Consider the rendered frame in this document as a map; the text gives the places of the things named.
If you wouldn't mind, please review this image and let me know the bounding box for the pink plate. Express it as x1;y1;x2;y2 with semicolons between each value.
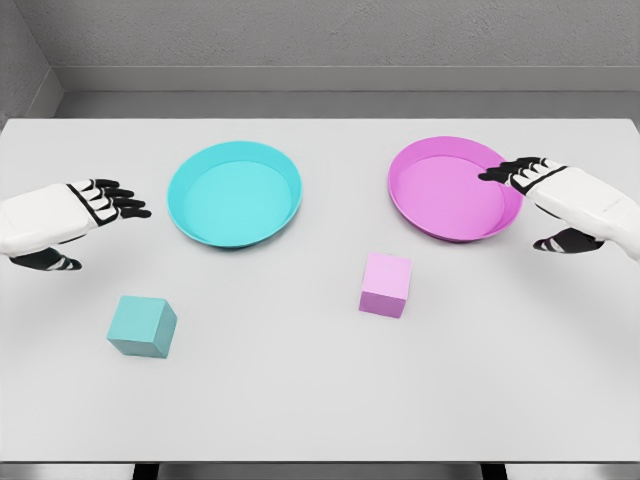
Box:
387;135;525;245

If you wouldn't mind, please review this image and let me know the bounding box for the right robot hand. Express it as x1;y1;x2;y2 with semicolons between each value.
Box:
477;156;640;262

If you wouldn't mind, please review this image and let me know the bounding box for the cyan plate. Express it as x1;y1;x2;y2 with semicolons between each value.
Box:
166;140;304;250

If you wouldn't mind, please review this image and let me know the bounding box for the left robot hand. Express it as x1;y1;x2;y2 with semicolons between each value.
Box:
0;178;153;273

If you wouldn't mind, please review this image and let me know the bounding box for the pink block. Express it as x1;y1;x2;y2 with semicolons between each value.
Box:
358;252;414;319

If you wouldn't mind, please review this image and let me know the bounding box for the cyan block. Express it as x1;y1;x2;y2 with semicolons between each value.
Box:
106;294;179;360

